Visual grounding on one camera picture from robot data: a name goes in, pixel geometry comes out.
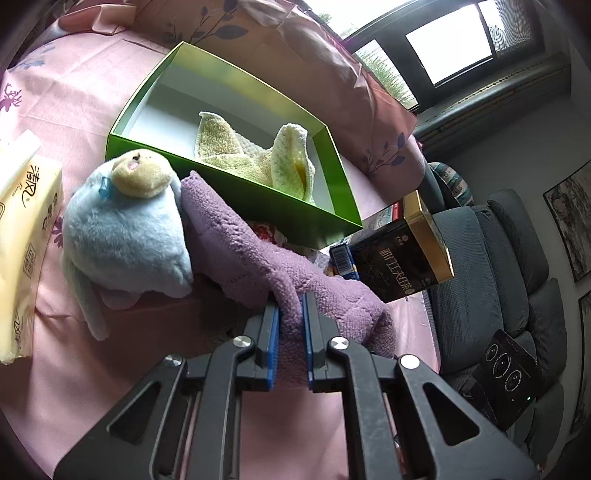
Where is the blue plush toy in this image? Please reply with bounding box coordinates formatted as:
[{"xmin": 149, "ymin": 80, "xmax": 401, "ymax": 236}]
[{"xmin": 61, "ymin": 148, "xmax": 195, "ymax": 342}]

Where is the window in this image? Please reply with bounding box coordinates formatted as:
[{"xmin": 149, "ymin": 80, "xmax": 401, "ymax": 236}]
[{"xmin": 342, "ymin": 0, "xmax": 571, "ymax": 112}]

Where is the framed wall picture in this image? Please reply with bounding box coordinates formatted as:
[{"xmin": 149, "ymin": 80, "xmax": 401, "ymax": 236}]
[{"xmin": 542, "ymin": 159, "xmax": 591, "ymax": 283}]

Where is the grey sofa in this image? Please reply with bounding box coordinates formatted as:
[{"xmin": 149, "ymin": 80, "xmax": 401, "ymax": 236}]
[{"xmin": 416, "ymin": 161, "xmax": 568, "ymax": 457}]

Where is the pink floral pillow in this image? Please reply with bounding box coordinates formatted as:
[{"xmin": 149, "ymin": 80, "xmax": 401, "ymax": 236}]
[{"xmin": 134, "ymin": 0, "xmax": 430, "ymax": 190}]

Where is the striped cushion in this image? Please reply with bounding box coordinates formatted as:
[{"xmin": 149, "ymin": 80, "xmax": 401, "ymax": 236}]
[{"xmin": 429, "ymin": 161, "xmax": 475, "ymax": 208}]

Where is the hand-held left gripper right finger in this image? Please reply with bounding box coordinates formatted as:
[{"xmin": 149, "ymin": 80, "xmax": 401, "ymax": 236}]
[{"xmin": 301, "ymin": 292, "xmax": 539, "ymax": 480}]

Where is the purple towel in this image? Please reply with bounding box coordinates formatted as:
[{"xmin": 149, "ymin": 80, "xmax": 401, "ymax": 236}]
[{"xmin": 180, "ymin": 171, "xmax": 397, "ymax": 388}]

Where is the green cardboard box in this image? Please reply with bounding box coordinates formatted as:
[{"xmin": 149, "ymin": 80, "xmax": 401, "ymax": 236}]
[{"xmin": 106, "ymin": 41, "xmax": 365, "ymax": 250}]

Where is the black and gold tea box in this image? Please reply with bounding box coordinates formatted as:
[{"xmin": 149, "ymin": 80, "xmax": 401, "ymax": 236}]
[{"xmin": 349, "ymin": 190, "xmax": 455, "ymax": 304}]

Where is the yellow tissue pack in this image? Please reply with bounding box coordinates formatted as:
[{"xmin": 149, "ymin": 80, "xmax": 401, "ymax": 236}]
[{"xmin": 0, "ymin": 129, "xmax": 64, "ymax": 366}]

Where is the red and white packet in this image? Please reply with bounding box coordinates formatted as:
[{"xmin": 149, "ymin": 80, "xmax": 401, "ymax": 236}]
[{"xmin": 249, "ymin": 220, "xmax": 289, "ymax": 247}]

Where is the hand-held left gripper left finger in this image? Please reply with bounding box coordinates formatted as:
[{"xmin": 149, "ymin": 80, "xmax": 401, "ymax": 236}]
[{"xmin": 53, "ymin": 302, "xmax": 281, "ymax": 480}]

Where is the yellow knitted towel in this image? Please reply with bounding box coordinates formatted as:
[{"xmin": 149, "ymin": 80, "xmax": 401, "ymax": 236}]
[{"xmin": 198, "ymin": 111, "xmax": 317, "ymax": 206}]

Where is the blue juice carton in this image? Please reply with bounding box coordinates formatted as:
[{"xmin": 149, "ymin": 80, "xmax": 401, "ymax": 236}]
[{"xmin": 329, "ymin": 242, "xmax": 361, "ymax": 281}]

